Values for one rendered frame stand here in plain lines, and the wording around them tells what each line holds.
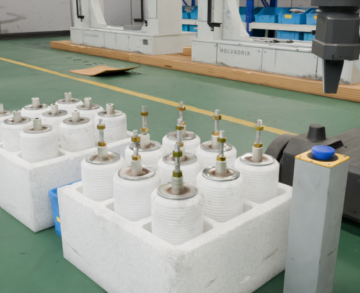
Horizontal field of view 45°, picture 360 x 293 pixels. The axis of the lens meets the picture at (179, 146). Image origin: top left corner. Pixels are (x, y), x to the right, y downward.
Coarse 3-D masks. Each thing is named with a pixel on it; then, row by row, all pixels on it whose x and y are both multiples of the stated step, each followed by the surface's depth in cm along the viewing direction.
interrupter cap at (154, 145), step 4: (132, 144) 104; (152, 144) 104; (156, 144) 104; (160, 144) 104; (132, 148) 101; (140, 148) 101; (144, 148) 102; (148, 148) 101; (152, 148) 101; (156, 148) 101
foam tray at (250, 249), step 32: (64, 192) 96; (288, 192) 96; (64, 224) 99; (96, 224) 88; (128, 224) 82; (224, 224) 82; (256, 224) 86; (288, 224) 95; (64, 256) 103; (96, 256) 91; (128, 256) 82; (160, 256) 74; (192, 256) 74; (224, 256) 81; (256, 256) 89; (128, 288) 85; (160, 288) 76; (192, 288) 76; (224, 288) 84; (256, 288) 92
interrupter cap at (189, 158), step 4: (164, 156) 96; (168, 156) 96; (172, 156) 96; (188, 156) 96; (192, 156) 96; (196, 156) 96; (164, 160) 93; (168, 160) 94; (172, 160) 94; (184, 160) 94; (188, 160) 93; (192, 160) 94; (196, 160) 94; (172, 164) 92; (180, 164) 91; (184, 164) 92; (188, 164) 92
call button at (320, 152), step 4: (312, 148) 78; (316, 148) 77; (320, 148) 77; (324, 148) 77; (328, 148) 77; (332, 148) 78; (312, 152) 77; (316, 152) 77; (320, 152) 76; (324, 152) 76; (328, 152) 76; (332, 152) 76; (316, 156) 77; (320, 156) 77; (324, 156) 76; (328, 156) 76
